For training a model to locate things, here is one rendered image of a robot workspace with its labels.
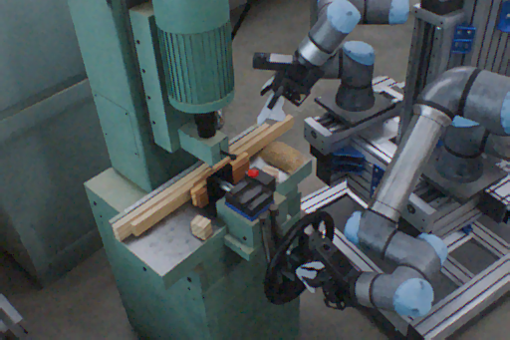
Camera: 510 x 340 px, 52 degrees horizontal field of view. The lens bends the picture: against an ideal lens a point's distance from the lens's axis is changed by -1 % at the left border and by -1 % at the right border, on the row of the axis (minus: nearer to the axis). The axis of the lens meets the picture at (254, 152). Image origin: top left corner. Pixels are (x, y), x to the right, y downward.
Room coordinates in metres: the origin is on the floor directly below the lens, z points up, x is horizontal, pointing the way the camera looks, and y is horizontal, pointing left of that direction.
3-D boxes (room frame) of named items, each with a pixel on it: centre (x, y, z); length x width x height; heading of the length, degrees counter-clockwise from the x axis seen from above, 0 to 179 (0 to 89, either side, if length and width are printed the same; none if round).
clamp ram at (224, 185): (1.09, 0.08, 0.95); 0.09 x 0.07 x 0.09; 135
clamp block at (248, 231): (1.03, 0.02, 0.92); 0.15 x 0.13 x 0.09; 135
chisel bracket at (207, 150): (1.20, 0.14, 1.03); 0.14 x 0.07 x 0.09; 45
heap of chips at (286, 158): (1.28, -0.08, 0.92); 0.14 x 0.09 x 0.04; 45
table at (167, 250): (1.09, 0.08, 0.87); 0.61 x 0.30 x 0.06; 135
